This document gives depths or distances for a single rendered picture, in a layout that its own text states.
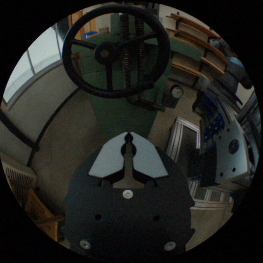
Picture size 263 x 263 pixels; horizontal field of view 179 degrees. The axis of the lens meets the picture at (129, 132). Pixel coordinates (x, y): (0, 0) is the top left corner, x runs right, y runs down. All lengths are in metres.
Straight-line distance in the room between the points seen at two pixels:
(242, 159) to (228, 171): 0.04
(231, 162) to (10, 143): 1.76
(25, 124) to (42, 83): 0.65
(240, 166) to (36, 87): 1.78
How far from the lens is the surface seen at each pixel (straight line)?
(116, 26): 0.32
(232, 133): 0.26
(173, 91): 0.41
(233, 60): 0.70
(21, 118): 1.53
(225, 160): 0.24
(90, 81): 0.50
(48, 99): 1.68
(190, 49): 0.46
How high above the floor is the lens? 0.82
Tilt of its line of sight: 57 degrees down
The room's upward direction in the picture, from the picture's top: 2 degrees clockwise
